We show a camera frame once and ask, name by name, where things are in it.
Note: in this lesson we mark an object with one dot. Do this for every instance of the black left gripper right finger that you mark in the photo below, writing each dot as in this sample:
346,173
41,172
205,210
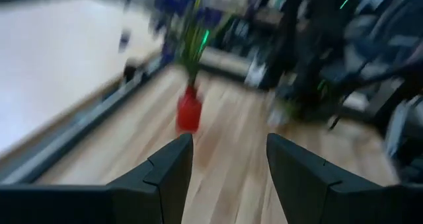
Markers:
307,184

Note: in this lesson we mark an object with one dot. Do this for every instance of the white neighbouring table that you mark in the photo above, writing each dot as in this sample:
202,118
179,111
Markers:
59,59

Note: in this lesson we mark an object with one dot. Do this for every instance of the black round disc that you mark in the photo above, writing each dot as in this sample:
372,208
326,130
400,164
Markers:
130,72

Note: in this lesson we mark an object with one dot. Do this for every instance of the black table edge rail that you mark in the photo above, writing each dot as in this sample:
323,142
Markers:
82,125

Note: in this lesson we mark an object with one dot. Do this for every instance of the purple artificial flower bunch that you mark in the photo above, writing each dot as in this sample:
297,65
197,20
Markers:
193,49

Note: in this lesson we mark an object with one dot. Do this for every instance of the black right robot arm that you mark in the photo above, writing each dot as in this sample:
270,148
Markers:
307,52

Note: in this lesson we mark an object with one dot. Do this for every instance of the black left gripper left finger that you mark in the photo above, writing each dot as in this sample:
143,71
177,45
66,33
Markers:
158,184

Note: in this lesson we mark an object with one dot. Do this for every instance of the red plastic vase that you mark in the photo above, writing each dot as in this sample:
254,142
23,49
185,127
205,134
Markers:
189,113

